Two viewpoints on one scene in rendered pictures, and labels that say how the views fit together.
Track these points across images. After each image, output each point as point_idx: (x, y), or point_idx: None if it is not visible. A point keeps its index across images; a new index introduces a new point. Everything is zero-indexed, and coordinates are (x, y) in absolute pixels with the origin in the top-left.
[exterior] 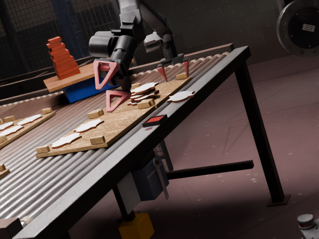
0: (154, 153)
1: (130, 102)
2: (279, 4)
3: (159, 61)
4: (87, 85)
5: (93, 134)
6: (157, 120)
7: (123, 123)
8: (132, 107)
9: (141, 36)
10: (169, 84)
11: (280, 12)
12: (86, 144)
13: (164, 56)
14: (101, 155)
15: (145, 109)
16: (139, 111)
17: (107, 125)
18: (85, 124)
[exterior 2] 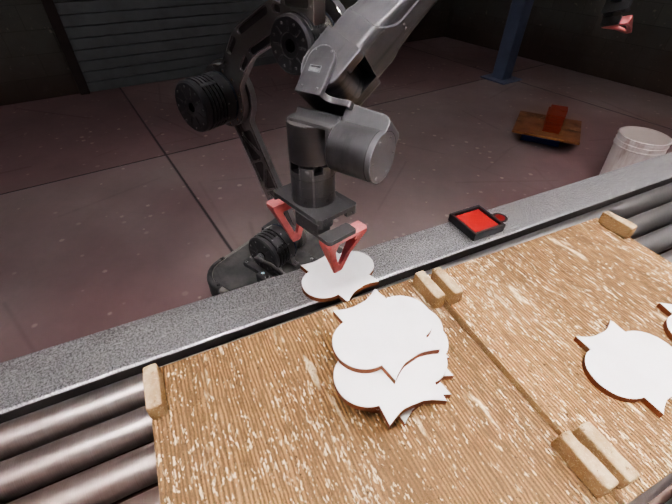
0: None
1: (437, 385)
2: (321, 0)
3: (355, 204)
4: None
5: (620, 284)
6: (476, 211)
7: (534, 262)
8: (457, 345)
9: None
10: (211, 415)
11: (319, 14)
12: (642, 250)
13: (330, 193)
14: (611, 206)
15: (453, 279)
16: (469, 286)
17: (571, 300)
18: (645, 387)
